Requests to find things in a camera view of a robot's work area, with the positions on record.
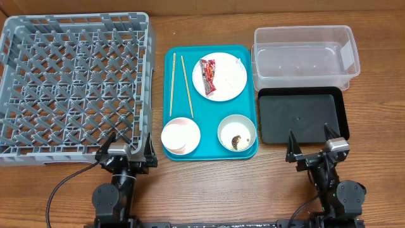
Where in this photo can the white paper cup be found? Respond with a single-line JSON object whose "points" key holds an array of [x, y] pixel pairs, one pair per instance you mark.
{"points": [[173, 137]]}

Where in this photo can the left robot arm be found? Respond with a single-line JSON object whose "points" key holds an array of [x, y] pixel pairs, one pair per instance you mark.
{"points": [[113, 201]]}

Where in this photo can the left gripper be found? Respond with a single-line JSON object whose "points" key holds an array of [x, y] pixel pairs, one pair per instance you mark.
{"points": [[140, 166]]}

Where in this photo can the white rice pile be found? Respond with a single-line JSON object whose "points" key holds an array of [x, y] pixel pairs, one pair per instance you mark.
{"points": [[234, 129]]}

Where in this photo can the wooden chopstick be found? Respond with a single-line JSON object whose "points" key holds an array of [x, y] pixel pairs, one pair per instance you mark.
{"points": [[187, 86], [172, 83]]}

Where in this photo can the brown food piece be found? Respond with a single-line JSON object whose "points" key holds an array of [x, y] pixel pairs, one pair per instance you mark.
{"points": [[235, 142]]}

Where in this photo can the red snack wrapper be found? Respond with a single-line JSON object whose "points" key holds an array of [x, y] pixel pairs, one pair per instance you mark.
{"points": [[208, 68]]}

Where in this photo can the teal serving tray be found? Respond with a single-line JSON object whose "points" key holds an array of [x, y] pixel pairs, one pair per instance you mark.
{"points": [[207, 114]]}

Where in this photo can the grey dish rack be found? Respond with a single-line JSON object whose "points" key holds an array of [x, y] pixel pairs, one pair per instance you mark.
{"points": [[70, 81]]}

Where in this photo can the clear plastic bin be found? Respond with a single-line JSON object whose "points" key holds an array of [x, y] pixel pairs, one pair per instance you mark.
{"points": [[304, 56]]}

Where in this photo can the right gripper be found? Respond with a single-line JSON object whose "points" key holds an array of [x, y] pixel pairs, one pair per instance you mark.
{"points": [[294, 155]]}

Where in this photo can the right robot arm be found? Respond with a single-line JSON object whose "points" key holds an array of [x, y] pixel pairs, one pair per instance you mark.
{"points": [[341, 201]]}

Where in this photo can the grey bowl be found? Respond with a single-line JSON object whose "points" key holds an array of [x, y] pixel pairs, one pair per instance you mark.
{"points": [[240, 119]]}

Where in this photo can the pink-white small bowl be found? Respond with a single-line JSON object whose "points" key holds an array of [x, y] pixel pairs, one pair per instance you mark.
{"points": [[192, 135]]}

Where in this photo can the white round plate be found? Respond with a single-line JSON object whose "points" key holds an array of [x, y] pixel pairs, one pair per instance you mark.
{"points": [[221, 93]]}

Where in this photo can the black tray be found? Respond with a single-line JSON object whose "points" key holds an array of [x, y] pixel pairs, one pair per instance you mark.
{"points": [[303, 111]]}

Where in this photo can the white tissue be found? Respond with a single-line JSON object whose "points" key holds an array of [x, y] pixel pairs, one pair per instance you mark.
{"points": [[231, 74]]}

